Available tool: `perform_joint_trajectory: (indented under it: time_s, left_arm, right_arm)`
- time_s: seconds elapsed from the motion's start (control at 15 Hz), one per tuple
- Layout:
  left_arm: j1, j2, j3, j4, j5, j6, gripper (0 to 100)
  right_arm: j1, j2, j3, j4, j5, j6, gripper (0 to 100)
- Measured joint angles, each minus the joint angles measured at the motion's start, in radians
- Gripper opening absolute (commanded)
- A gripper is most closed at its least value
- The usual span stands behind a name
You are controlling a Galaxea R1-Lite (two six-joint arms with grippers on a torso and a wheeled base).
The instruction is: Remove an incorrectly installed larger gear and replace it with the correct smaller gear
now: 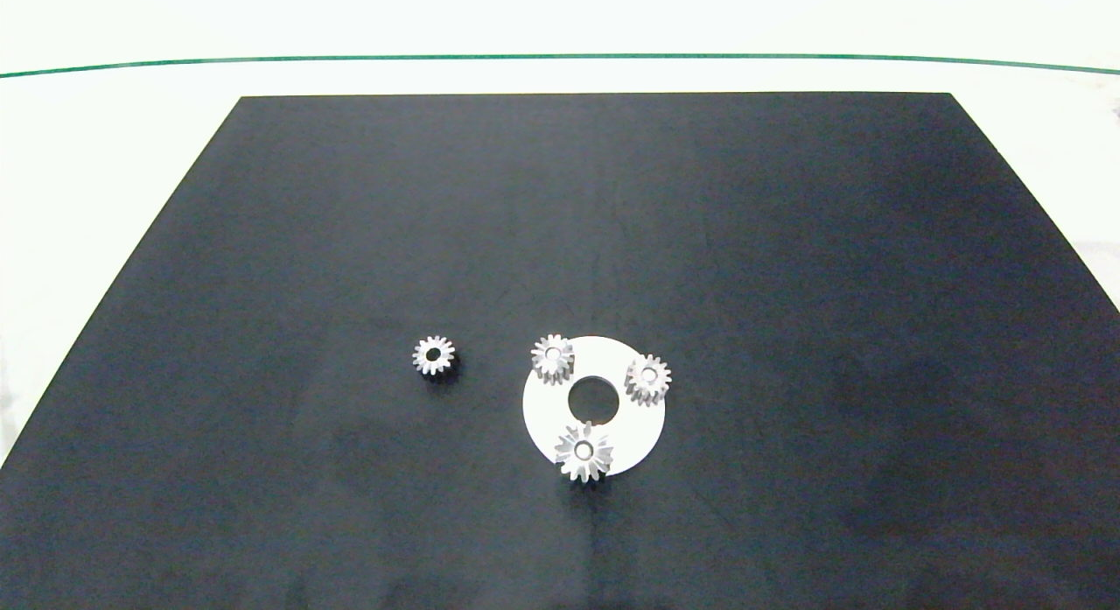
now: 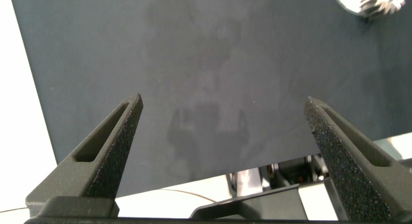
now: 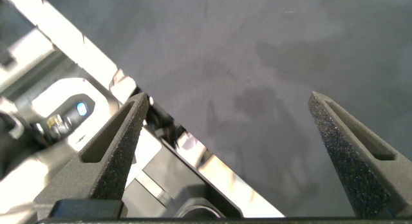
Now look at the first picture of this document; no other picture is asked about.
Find small steel gear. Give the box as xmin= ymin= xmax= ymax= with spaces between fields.
xmin=530 ymin=334 xmax=576 ymax=387
xmin=412 ymin=335 xmax=457 ymax=377
xmin=625 ymin=354 xmax=673 ymax=408

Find large steel gear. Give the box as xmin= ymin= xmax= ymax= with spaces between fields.
xmin=555 ymin=421 xmax=615 ymax=484

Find round white plate with pins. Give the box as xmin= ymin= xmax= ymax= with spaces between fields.
xmin=522 ymin=335 xmax=667 ymax=478

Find dark rectangular mat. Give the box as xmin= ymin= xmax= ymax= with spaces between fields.
xmin=0 ymin=92 xmax=1120 ymax=610

